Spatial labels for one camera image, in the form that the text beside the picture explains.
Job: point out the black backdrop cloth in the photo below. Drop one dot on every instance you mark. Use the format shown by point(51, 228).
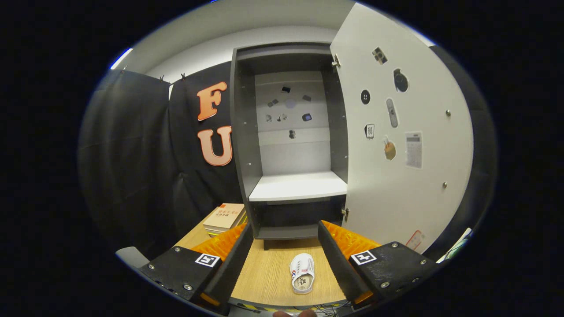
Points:
point(132, 154)

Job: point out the row of black cloth clips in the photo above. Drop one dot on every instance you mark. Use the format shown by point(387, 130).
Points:
point(183, 76)

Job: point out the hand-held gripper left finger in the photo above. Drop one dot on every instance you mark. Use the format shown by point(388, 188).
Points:
point(235, 264)

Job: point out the ceiling strip light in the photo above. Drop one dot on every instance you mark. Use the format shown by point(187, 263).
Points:
point(121, 58)

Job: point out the white canvas shoe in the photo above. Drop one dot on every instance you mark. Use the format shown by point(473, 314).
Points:
point(302, 277)

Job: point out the metal door hinge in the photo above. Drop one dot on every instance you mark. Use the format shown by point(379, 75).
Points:
point(345, 214)
point(335, 60)

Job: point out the stack of books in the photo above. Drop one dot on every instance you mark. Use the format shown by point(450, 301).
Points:
point(224, 216)

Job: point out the white cabinet shelf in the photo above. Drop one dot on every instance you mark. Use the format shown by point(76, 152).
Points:
point(297, 187)

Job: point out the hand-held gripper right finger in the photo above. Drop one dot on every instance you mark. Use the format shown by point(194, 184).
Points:
point(338, 264)

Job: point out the dark grey shoe cabinet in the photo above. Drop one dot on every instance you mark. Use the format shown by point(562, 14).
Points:
point(244, 132)

